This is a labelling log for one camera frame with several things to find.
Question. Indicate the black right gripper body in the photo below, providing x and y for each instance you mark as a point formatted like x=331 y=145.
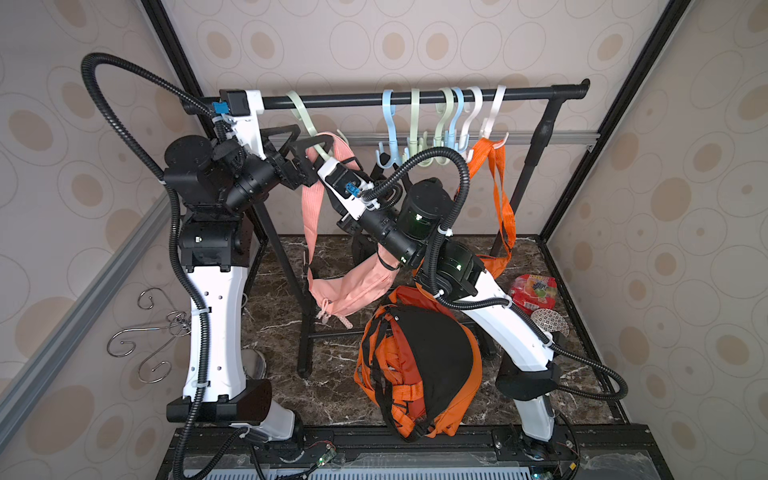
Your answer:
x=352 y=222

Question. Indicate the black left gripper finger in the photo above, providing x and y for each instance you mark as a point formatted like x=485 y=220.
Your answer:
x=278 y=140
x=321 y=144

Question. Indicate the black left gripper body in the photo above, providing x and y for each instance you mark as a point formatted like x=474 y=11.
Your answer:
x=285 y=169

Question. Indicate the pink sling bag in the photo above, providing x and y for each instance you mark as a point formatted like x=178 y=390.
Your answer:
x=340 y=286

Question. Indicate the orange backpack bottom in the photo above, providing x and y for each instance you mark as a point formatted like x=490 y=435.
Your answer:
x=419 y=365

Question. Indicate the orange sling bag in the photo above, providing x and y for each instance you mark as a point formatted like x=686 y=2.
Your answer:
x=493 y=155

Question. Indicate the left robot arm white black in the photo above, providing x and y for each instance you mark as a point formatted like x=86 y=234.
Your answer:
x=224 y=188

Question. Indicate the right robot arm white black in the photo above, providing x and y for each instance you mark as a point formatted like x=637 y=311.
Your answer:
x=458 y=279

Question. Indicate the light green hook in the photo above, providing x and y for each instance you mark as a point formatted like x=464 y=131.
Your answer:
x=445 y=110
x=416 y=141
x=340 y=150

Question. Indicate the light blue hook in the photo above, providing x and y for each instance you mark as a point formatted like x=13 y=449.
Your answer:
x=452 y=137
x=388 y=159

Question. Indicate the red snack packet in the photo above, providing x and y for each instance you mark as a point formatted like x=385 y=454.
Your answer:
x=532 y=292

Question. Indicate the patterned round ball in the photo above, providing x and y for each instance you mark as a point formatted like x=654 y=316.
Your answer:
x=550 y=321

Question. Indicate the dark grey clothes rack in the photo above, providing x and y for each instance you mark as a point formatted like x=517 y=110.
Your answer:
x=466 y=115

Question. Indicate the chrome jewelry stand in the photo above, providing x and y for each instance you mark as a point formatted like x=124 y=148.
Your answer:
x=172 y=326

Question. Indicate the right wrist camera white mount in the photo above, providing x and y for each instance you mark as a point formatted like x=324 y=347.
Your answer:
x=345 y=188

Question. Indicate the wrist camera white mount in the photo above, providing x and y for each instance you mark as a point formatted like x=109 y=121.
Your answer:
x=345 y=188
x=241 y=110

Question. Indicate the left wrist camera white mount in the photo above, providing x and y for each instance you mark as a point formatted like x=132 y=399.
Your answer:
x=241 y=110

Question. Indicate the black corner frame post left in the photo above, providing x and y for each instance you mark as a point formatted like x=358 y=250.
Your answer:
x=161 y=23

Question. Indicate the black corner frame post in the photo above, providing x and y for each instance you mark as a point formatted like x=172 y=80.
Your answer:
x=161 y=23
x=671 y=16

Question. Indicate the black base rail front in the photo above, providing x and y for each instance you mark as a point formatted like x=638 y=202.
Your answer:
x=624 y=451

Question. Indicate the aluminium rail left wall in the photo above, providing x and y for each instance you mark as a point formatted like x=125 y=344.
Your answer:
x=43 y=367

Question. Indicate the black corner frame post right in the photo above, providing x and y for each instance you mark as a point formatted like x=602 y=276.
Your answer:
x=671 y=16

